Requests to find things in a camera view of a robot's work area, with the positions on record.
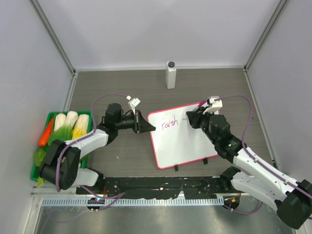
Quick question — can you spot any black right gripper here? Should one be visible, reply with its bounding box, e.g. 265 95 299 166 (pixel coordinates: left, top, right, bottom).
187 106 218 145

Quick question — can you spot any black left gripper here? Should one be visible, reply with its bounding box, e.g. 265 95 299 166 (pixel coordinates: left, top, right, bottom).
116 110 155 134

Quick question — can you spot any purple capped marker pen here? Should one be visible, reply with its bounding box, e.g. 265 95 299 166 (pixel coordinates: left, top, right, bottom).
183 100 207 120

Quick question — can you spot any pink framed whiteboard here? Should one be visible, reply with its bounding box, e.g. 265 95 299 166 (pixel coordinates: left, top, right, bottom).
147 103 217 170

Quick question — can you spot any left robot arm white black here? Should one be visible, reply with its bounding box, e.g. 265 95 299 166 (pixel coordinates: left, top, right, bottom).
38 103 156 195

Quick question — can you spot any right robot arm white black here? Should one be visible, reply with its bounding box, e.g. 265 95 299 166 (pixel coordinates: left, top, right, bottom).
186 108 312 230

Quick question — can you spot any white bottle black cap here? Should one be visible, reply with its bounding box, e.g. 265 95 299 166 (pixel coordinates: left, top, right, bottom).
166 61 176 89

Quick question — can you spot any yellow white toy cabbage right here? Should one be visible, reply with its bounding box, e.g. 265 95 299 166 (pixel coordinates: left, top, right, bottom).
72 114 89 139

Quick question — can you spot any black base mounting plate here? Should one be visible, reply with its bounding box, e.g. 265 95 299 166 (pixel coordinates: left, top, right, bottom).
86 176 238 200

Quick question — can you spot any white green toy cabbage middle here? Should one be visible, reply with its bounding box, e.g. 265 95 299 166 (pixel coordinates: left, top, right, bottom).
63 111 78 129

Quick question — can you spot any green leafy toy vegetable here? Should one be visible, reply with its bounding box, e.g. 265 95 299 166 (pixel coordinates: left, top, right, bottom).
33 126 72 167

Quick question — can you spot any white toy cabbage left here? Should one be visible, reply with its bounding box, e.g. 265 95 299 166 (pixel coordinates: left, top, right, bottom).
54 113 66 132

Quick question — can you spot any orange toy carrot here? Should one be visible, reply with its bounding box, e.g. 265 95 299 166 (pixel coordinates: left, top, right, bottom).
38 118 54 147

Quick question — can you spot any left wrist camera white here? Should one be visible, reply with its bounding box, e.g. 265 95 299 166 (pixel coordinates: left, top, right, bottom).
126 96 140 113

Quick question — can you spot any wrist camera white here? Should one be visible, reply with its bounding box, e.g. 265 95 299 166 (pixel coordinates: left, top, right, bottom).
203 96 223 114
126 96 140 113

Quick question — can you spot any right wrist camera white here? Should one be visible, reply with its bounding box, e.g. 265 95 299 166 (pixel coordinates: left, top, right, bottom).
203 96 223 114

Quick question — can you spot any white slotted cable duct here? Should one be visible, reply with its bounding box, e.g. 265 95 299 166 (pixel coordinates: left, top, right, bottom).
41 196 224 207

